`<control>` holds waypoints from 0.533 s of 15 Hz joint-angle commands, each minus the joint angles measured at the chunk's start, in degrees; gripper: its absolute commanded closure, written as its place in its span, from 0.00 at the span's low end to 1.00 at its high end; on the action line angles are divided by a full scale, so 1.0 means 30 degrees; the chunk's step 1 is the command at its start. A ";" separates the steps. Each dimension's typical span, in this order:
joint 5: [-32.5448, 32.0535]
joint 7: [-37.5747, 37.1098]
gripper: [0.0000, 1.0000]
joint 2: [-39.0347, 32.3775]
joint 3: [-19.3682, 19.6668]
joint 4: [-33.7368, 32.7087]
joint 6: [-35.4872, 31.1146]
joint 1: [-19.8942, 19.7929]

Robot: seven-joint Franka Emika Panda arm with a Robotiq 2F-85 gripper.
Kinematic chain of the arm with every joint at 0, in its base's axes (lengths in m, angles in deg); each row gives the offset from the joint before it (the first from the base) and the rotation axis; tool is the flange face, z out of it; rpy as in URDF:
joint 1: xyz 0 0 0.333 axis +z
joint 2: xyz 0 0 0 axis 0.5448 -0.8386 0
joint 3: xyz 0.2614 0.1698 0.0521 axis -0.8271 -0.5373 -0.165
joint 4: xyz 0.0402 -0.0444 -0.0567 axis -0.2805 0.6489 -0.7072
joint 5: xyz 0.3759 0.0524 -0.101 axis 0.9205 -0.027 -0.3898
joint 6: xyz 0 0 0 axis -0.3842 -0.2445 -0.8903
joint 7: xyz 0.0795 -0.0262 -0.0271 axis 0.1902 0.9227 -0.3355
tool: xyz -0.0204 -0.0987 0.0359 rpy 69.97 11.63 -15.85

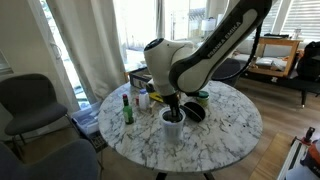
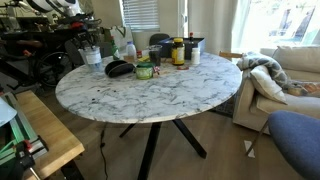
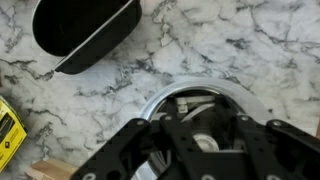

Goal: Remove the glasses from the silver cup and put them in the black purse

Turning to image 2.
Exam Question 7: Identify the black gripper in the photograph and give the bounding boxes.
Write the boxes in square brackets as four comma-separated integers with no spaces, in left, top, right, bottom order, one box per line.
[71,25,96,51]

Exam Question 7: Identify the silver white cup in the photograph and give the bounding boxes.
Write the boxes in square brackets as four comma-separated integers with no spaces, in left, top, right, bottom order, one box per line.
[78,45,103,73]

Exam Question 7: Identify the black oval purse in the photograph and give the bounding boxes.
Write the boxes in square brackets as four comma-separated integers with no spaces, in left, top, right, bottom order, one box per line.
[104,59,136,79]

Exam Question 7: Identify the grey upholstered chair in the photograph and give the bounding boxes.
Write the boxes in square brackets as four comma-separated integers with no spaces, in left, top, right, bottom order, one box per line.
[64,39,114,69]
[148,33,171,47]

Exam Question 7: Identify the green glass bottle red cap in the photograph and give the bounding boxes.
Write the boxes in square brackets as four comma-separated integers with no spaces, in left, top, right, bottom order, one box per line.
[110,35,121,61]

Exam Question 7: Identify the black bicycle wheel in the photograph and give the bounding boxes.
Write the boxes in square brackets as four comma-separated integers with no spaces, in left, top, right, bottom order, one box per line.
[33,51,73,89]

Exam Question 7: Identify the white bottle blue cap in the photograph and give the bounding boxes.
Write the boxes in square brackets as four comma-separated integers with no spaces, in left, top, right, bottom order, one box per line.
[125,40,138,62]

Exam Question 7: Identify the yellow flat sponge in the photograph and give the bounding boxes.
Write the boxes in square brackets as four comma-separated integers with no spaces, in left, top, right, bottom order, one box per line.
[138,55,151,64]

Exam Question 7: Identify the white window blinds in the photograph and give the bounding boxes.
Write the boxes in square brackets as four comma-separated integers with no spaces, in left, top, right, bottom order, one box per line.
[121,0,161,33]

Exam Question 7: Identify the green lidded jar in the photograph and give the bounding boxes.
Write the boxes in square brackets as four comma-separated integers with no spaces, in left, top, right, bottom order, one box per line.
[135,62,155,81]

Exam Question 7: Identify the dark glass tumbler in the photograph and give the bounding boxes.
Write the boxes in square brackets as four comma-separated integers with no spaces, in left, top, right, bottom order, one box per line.
[148,44,163,67]

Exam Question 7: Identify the navy blue box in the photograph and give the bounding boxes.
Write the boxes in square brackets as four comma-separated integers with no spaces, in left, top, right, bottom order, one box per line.
[158,36,206,61]

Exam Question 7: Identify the amber vitamin bottle yellow label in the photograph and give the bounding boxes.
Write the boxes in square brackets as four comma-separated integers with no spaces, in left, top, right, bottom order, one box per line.
[171,37,186,66]

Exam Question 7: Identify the wooden workbench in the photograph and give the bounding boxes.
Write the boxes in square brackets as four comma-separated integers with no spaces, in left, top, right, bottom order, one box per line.
[14,89,86,180]

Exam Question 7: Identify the pale blue sheet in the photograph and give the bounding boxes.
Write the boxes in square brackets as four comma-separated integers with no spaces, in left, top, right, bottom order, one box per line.
[0,97,18,128]

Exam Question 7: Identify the small white pill bottle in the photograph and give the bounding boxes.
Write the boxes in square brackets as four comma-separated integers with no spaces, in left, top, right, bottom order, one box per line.
[190,47,201,66]

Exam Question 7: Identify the black table base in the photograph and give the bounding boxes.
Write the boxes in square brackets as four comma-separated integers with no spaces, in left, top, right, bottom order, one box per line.
[118,118,208,180]

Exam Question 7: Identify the red black clamp tool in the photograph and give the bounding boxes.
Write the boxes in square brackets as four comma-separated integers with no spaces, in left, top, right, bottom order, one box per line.
[13,139,43,180]

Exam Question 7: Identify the beige curtain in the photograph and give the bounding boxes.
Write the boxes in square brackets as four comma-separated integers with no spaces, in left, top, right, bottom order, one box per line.
[187,0,240,56]

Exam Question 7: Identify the wooden chair back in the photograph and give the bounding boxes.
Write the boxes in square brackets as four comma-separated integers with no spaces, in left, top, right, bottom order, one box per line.
[218,50,244,63]

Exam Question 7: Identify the dark rug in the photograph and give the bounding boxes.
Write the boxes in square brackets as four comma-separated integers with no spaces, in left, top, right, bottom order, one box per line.
[209,94,239,119]

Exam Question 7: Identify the grey patterned blanket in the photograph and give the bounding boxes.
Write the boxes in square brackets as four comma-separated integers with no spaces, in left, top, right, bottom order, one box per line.
[236,51,303,91]

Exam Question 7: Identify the white cushion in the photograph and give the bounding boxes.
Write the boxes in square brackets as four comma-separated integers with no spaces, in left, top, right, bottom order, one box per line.
[249,64,288,105]

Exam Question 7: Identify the white paper scrap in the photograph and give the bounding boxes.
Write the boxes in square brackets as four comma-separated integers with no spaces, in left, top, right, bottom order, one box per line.
[243,139,257,159]

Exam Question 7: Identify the beige sofa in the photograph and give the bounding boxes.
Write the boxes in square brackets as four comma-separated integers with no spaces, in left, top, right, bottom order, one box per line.
[232,45,320,135]

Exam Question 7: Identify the patterned colourful cushion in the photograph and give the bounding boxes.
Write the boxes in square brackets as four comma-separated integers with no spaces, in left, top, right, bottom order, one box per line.
[288,81,320,98]

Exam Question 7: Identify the blue upholstered chair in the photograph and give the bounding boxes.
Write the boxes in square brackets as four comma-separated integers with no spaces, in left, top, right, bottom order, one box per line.
[245,110,320,180]

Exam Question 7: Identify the white tote bag green handles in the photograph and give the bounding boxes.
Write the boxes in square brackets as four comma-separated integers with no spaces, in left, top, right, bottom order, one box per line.
[103,24,135,53]

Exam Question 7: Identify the green aluminium guide rail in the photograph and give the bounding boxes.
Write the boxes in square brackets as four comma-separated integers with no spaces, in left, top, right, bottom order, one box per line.
[0,91,50,166]

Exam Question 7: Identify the black floor cable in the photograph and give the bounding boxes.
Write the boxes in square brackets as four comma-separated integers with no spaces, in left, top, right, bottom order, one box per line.
[99,123,110,180]

